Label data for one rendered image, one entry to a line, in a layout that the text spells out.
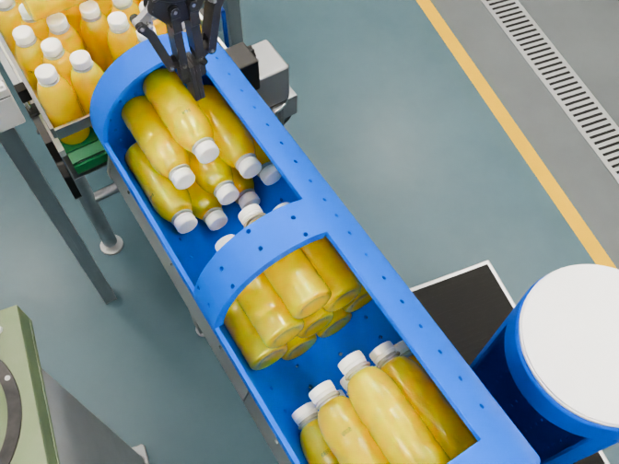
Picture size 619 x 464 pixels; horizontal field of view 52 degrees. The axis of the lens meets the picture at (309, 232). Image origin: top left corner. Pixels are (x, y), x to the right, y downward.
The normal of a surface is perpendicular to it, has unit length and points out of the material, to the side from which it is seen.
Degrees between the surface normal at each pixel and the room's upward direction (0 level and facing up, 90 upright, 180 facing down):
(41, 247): 0
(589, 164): 0
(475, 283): 0
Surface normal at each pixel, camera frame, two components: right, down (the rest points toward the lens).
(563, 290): 0.02, -0.49
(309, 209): 0.33, -0.62
